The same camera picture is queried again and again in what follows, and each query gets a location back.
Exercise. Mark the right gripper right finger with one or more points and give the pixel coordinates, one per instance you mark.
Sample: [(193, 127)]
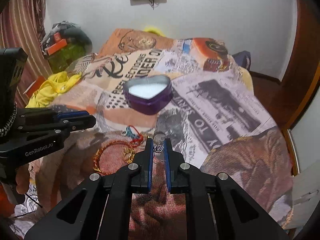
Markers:
[(216, 206)]

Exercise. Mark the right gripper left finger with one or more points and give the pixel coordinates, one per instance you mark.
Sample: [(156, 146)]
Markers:
[(99, 207)]

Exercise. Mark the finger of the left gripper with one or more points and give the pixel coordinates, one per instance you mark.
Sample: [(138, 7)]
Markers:
[(77, 123), (67, 113)]

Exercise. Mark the purple heart-shaped jewelry tin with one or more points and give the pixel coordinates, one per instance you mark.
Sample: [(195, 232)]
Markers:
[(148, 95)]

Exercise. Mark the person's left hand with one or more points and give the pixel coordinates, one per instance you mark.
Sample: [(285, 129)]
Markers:
[(22, 179)]

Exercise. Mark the yellow clothing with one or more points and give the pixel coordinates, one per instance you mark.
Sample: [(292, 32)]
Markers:
[(56, 85)]

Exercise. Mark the green patterned bag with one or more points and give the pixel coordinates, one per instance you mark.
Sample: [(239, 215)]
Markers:
[(61, 59)]

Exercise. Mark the newspaper print bed blanket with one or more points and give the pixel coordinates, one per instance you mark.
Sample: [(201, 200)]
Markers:
[(213, 119)]

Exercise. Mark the orange box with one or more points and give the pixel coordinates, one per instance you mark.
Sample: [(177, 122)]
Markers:
[(57, 46)]

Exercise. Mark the striped brown curtain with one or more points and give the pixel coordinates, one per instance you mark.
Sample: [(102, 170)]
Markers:
[(22, 25)]

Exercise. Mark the yellow plastic chair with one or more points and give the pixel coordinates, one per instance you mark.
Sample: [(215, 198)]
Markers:
[(154, 30)]

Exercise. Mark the white sliding wardrobe door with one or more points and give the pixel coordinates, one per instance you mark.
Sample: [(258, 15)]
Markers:
[(304, 131)]

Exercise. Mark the brown wooden door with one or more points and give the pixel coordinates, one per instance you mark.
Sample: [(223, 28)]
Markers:
[(282, 98)]

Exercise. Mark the dark blue backpack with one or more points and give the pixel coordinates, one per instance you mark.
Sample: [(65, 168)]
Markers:
[(243, 59)]

